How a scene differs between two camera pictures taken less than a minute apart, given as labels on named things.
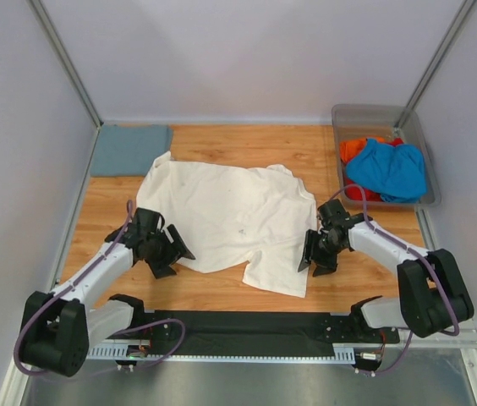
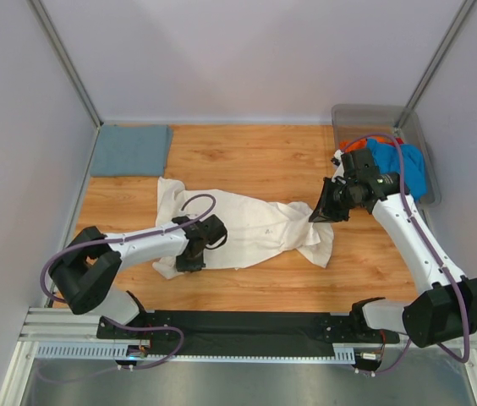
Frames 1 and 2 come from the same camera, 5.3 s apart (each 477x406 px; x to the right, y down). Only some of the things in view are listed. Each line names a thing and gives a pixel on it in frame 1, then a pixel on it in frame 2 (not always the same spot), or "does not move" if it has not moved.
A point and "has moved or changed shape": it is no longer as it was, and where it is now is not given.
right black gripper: x=323 y=266 -> x=324 y=212
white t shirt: x=225 y=212 has moved or changed shape
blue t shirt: x=398 y=174 does not move
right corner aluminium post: x=457 y=22 does not move
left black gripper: x=160 y=268 -> x=183 y=266
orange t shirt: x=350 y=149 does not move
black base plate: x=258 y=331 does not move
